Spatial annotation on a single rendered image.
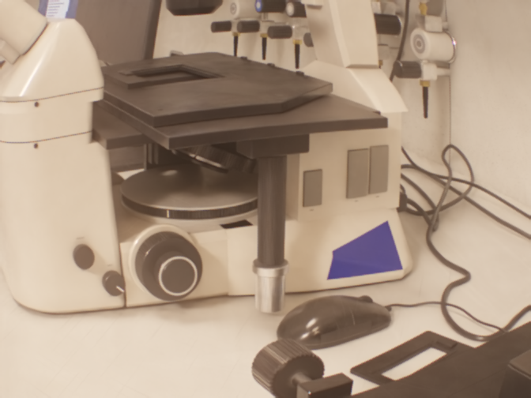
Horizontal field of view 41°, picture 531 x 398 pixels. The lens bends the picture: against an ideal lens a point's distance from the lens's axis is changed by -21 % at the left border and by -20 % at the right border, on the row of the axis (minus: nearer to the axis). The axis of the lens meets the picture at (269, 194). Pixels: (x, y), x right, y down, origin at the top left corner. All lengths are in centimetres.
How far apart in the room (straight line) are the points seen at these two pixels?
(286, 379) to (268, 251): 30
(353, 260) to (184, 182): 20
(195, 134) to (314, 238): 23
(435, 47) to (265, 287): 62
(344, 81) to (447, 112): 45
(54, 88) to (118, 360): 26
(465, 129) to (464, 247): 35
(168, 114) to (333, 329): 23
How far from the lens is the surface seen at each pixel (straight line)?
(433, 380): 48
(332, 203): 87
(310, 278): 85
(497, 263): 96
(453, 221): 110
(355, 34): 93
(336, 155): 86
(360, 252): 87
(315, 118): 72
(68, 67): 72
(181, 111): 70
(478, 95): 128
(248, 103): 72
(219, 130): 67
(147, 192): 88
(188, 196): 86
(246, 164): 87
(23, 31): 75
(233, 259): 83
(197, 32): 225
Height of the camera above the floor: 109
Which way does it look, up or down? 17 degrees down
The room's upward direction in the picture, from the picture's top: 1 degrees clockwise
